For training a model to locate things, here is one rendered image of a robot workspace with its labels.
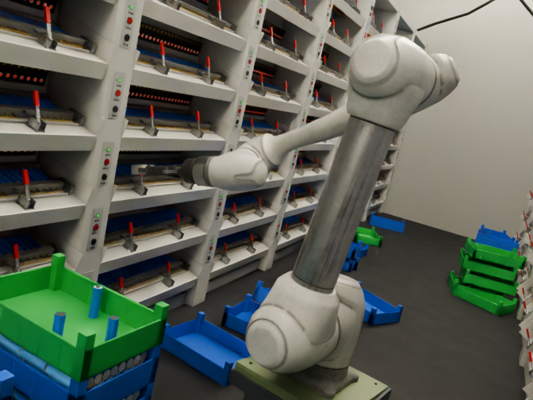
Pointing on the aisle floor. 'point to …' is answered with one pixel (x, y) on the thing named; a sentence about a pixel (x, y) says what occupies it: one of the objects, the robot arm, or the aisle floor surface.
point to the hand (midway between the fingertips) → (142, 169)
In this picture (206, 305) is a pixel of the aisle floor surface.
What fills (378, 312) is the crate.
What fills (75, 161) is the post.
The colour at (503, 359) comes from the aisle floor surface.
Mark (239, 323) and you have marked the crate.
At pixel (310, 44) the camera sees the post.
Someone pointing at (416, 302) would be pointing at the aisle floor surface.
